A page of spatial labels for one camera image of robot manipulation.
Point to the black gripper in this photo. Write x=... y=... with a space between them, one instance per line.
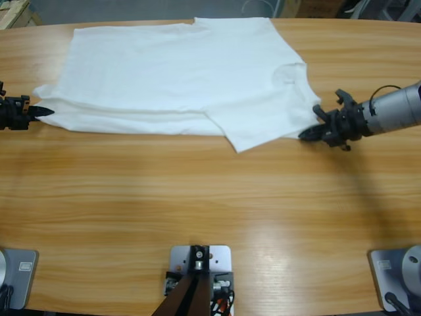
x=348 y=125
x=14 y=113

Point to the white t-shirt with black print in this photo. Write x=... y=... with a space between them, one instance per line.
x=181 y=75

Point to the silver arm base disc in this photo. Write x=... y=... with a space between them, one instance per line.
x=2 y=266
x=412 y=266

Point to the pale cardboard box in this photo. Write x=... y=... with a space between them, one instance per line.
x=16 y=13

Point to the brown cardboard box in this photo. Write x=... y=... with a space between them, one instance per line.
x=312 y=8

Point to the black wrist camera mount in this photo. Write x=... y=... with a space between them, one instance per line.
x=2 y=89
x=343 y=97

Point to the grey metal frame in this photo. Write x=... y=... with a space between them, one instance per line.
x=378 y=10

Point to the grey base plate label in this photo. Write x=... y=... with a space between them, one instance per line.
x=25 y=265
x=384 y=264

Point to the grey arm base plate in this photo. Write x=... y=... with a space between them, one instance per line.
x=23 y=283
x=381 y=279

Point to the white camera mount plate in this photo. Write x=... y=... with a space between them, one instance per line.
x=220 y=260

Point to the black post clamp bracket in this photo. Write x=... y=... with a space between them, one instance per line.
x=225 y=274

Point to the dark camera post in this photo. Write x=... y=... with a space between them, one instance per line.
x=184 y=296

